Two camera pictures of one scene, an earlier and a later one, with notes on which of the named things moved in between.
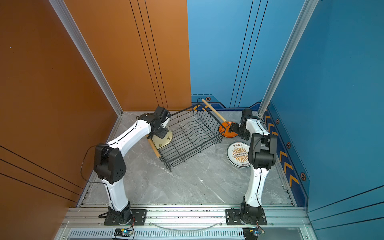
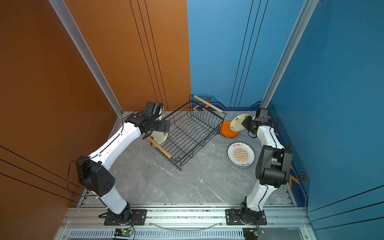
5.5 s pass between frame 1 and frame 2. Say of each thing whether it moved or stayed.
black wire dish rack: moved
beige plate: moved
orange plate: stayed
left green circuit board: stayed
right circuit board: stayed
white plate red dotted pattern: stayed
